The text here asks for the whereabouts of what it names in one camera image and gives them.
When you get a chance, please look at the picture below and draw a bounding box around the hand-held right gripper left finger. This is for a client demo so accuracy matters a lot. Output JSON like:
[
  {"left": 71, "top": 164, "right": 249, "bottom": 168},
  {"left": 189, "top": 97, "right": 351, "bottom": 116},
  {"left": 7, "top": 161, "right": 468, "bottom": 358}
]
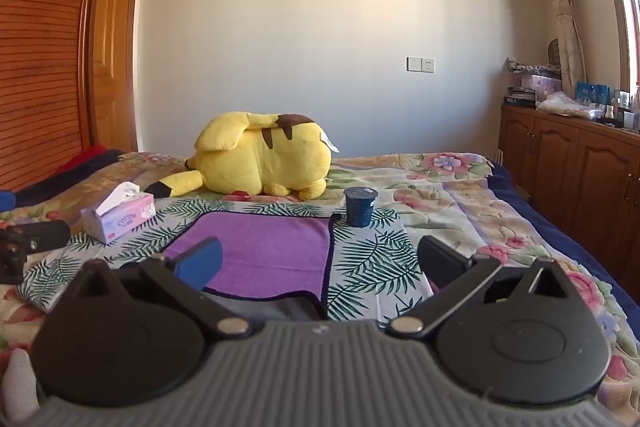
[{"left": 67, "top": 236, "right": 252, "bottom": 341}]

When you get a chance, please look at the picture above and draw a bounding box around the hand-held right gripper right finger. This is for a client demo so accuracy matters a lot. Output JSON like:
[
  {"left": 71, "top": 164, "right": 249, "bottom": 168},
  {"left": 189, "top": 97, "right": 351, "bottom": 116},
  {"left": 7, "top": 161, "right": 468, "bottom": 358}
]
[{"left": 389, "top": 234, "right": 572, "bottom": 339}]

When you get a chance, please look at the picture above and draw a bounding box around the purple towel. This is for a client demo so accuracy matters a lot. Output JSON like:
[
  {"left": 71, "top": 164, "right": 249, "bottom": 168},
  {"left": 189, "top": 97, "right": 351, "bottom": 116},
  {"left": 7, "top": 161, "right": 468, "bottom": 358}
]
[{"left": 164, "top": 212, "right": 344, "bottom": 308}]

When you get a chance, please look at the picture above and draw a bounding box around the leaf print cloth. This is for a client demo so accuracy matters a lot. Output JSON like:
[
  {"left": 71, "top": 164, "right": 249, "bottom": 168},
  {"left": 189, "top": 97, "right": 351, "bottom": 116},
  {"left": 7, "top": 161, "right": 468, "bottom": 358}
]
[{"left": 17, "top": 197, "right": 437, "bottom": 326}]

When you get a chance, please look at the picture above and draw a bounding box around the dark cloth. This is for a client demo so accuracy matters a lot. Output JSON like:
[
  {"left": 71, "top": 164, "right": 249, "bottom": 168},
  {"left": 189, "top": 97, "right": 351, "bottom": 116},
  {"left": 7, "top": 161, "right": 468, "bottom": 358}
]
[{"left": 12, "top": 149, "right": 127, "bottom": 208}]

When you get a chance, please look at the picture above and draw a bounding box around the floral bedspread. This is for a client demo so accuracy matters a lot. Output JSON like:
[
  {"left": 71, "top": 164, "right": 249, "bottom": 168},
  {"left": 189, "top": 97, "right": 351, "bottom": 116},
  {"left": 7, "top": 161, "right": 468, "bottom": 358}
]
[{"left": 0, "top": 151, "right": 640, "bottom": 414}]

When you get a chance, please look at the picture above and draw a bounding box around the grey towel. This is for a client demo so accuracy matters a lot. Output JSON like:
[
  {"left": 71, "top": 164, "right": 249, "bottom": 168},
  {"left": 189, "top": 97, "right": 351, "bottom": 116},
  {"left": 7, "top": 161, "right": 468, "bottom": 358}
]
[{"left": 202, "top": 289, "right": 327, "bottom": 323}]

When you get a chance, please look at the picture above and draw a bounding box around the pink tissue box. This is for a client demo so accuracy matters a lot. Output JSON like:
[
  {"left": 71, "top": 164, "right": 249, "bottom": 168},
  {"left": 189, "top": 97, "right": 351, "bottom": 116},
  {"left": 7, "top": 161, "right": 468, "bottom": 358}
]
[{"left": 80, "top": 181, "right": 157, "bottom": 246}]

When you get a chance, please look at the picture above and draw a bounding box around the dark blue cup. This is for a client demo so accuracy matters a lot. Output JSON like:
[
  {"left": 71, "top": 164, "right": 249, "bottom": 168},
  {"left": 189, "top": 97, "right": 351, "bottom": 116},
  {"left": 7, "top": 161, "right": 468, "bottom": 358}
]
[{"left": 343, "top": 186, "right": 379, "bottom": 229}]

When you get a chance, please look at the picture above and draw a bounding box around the red cloth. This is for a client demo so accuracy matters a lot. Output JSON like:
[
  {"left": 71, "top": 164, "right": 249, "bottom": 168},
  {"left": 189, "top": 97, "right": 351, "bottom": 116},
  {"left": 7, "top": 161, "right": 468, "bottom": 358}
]
[{"left": 52, "top": 145, "right": 109, "bottom": 176}]

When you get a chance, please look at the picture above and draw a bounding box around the navy blue bed sheet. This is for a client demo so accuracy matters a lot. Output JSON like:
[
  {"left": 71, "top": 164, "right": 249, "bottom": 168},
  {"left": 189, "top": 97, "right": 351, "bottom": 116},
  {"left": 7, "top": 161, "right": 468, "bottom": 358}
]
[{"left": 486, "top": 159, "right": 640, "bottom": 309}]

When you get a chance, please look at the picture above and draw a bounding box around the yellow plush toy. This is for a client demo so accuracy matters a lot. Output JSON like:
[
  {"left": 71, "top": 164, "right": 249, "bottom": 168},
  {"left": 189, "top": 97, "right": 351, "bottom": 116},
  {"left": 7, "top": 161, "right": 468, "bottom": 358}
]
[{"left": 145, "top": 111, "right": 341, "bottom": 202}]

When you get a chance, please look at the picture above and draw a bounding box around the white cloth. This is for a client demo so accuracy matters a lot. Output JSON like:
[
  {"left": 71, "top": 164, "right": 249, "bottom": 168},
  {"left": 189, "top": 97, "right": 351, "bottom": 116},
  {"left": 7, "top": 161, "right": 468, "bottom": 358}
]
[{"left": 0, "top": 349, "right": 42, "bottom": 426}]

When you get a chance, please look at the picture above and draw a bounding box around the wooden cabinet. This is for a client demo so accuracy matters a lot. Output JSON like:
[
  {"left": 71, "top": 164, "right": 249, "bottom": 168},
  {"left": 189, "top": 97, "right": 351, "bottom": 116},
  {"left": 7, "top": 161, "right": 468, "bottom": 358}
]
[{"left": 499, "top": 104, "right": 640, "bottom": 269}]

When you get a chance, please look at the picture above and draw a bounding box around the stack of books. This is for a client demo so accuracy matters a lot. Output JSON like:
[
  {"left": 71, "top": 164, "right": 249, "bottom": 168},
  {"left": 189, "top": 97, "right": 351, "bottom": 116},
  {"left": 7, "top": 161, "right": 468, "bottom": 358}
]
[{"left": 504, "top": 85, "right": 539, "bottom": 110}]

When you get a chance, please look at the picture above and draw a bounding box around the wooden slatted wardrobe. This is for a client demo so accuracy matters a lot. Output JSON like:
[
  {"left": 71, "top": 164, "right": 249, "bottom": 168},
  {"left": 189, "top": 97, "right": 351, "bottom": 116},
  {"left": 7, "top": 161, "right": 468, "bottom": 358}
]
[{"left": 0, "top": 0, "right": 119, "bottom": 208}]

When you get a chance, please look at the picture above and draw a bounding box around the white plastic bag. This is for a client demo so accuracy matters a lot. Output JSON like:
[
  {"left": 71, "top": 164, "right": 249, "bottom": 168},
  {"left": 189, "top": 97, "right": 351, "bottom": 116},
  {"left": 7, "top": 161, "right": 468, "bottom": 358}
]
[{"left": 534, "top": 90, "right": 597, "bottom": 118}]

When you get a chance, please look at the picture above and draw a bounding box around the wooden door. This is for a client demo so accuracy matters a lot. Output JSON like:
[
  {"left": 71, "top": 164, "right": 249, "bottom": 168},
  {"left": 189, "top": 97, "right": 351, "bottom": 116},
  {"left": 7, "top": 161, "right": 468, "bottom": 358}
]
[{"left": 91, "top": 0, "right": 146, "bottom": 154}]

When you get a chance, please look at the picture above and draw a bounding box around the pale pink box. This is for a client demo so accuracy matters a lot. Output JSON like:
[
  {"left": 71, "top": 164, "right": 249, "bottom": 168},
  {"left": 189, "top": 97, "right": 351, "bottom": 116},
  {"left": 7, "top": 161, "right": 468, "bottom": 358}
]
[{"left": 520, "top": 74, "right": 564, "bottom": 96}]

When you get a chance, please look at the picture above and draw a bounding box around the patterned cloth bundle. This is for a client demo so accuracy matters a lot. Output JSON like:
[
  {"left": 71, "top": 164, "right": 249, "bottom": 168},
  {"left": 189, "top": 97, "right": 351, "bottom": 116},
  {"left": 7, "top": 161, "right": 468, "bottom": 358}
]
[{"left": 505, "top": 57, "right": 564, "bottom": 76}]

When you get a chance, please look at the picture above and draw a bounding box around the blue box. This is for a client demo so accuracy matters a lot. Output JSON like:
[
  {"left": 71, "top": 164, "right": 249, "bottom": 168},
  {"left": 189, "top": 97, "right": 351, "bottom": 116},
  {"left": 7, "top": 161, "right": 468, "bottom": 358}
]
[{"left": 574, "top": 81, "right": 612, "bottom": 108}]

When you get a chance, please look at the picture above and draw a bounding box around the row of small bottles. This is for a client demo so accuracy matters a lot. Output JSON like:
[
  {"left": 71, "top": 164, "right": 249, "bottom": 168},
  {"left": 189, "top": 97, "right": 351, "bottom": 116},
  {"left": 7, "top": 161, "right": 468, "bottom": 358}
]
[{"left": 589, "top": 82, "right": 640, "bottom": 130}]

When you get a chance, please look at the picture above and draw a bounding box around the cream patterned curtain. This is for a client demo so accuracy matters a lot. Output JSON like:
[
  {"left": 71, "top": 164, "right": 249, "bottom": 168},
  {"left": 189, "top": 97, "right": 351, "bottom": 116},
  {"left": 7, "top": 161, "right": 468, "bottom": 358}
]
[{"left": 520, "top": 0, "right": 587, "bottom": 98}]

